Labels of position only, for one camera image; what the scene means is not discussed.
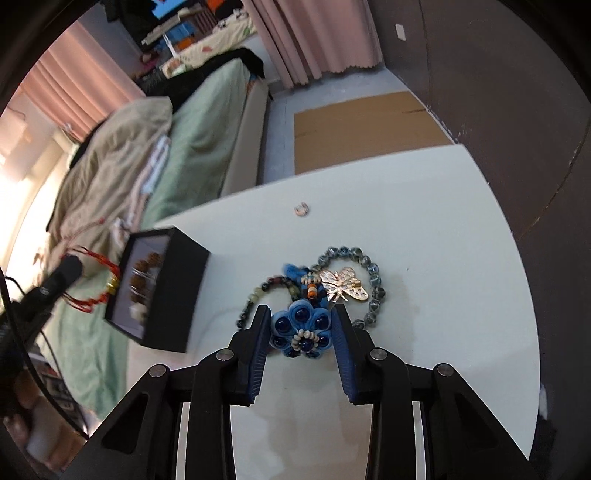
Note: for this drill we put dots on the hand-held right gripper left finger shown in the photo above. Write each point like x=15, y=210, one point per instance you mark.
x=258, y=350

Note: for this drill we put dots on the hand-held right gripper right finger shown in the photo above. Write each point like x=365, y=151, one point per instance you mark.
x=344, y=355

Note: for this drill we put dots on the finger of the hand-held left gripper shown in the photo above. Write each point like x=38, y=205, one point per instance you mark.
x=64, y=272

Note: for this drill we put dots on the blue flower bead ornament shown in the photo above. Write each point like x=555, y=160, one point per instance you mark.
x=300, y=323

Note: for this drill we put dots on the black jewelry box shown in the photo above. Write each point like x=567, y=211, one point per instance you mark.
x=184, y=295

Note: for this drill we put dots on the person's left hand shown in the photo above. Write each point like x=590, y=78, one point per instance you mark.
x=32, y=415

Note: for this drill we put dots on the gold bee brooch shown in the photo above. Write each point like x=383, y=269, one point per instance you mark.
x=346, y=281

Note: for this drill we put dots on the beige blanket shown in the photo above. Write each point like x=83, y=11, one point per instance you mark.
x=115, y=152

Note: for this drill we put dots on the pink curtain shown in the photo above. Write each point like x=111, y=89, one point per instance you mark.
x=83, y=78
x=314, y=37

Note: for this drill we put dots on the bed with green sheet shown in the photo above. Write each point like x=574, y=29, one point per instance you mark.
x=203, y=120

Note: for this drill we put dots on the flat cardboard sheet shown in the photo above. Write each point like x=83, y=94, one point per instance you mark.
x=360, y=129

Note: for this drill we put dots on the black cloth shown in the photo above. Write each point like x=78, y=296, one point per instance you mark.
x=221, y=62

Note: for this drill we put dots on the printed quilt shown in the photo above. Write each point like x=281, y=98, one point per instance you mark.
x=207, y=48

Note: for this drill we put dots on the white wall socket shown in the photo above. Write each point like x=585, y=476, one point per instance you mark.
x=400, y=32

